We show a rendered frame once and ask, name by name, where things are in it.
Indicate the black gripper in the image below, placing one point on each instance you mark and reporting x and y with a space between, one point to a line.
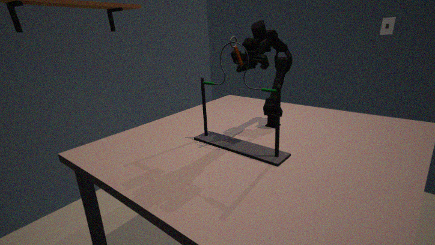
253 60

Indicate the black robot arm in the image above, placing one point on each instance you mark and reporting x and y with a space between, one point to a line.
266 39

